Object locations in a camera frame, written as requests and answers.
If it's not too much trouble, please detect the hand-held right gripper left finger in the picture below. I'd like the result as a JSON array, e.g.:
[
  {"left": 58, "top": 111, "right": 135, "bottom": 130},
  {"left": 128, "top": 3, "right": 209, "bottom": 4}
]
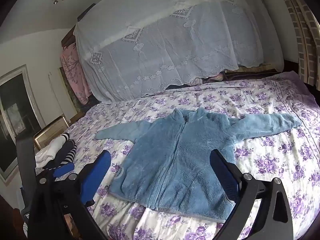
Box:
[{"left": 27, "top": 150, "right": 112, "bottom": 240}]

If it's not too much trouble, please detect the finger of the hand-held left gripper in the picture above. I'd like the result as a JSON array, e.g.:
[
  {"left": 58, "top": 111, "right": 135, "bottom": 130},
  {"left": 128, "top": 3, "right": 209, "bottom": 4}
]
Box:
[{"left": 47, "top": 163, "right": 75, "bottom": 180}]

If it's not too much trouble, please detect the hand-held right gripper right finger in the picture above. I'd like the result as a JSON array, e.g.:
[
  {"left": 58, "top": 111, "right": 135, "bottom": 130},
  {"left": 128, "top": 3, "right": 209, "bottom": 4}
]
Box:
[{"left": 209, "top": 149, "right": 293, "bottom": 240}]

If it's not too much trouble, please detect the blue fleece jacket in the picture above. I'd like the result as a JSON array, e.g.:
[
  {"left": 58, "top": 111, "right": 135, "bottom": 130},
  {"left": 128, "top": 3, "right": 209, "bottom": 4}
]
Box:
[{"left": 95, "top": 107, "right": 303, "bottom": 223}]

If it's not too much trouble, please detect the black white striped garment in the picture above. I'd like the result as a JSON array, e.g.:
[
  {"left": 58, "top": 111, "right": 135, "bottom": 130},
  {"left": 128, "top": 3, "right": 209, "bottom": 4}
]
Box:
[{"left": 46, "top": 132, "right": 77, "bottom": 172}]

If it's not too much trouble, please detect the purple floral bedsheet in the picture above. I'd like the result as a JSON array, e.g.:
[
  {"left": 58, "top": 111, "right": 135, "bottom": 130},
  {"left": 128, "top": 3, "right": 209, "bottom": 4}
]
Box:
[{"left": 35, "top": 71, "right": 320, "bottom": 240}]

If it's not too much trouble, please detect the pink floral cloth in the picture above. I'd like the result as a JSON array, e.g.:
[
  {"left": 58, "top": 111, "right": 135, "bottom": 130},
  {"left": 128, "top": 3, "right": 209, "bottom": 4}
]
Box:
[{"left": 61, "top": 42, "right": 92, "bottom": 105}]

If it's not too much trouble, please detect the dark blanket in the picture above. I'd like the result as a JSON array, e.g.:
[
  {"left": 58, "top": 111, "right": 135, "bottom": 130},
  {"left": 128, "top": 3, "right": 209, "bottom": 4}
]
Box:
[{"left": 166, "top": 71, "right": 282, "bottom": 90}]

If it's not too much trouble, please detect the wooden board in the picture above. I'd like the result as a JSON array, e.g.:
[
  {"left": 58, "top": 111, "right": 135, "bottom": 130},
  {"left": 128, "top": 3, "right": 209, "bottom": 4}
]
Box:
[{"left": 237, "top": 64, "right": 273, "bottom": 72}]

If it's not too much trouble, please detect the dark wooden headboard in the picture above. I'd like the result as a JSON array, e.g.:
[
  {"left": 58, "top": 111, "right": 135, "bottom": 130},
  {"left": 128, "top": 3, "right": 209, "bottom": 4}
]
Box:
[{"left": 61, "top": 3, "right": 97, "bottom": 48}]

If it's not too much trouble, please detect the white lace cover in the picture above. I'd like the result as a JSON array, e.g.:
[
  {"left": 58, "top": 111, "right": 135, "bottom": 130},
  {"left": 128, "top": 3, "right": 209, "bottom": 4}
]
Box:
[{"left": 74, "top": 0, "right": 285, "bottom": 103}]

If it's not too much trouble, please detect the brick pattern curtain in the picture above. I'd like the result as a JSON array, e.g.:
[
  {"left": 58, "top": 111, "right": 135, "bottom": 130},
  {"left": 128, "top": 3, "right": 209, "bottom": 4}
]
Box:
[{"left": 274, "top": 0, "right": 320, "bottom": 90}]

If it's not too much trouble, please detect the light wooden frame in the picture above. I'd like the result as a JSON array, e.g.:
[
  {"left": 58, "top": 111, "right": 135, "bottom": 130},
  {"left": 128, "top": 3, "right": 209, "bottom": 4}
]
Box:
[{"left": 34, "top": 116, "right": 70, "bottom": 150}]

